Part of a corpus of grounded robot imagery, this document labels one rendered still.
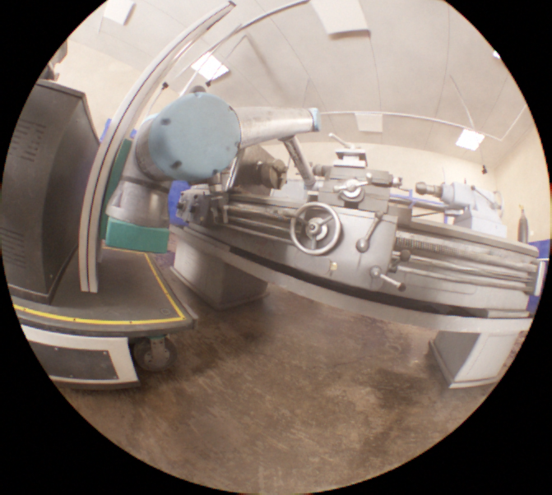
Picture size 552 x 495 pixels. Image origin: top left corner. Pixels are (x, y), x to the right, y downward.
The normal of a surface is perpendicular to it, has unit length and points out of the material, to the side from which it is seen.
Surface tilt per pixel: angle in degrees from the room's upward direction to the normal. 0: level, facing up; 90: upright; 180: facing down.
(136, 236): 90
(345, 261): 90
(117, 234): 90
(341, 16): 180
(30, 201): 90
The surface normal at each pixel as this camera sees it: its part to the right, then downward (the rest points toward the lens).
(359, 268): -0.51, -0.17
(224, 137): 0.79, 0.21
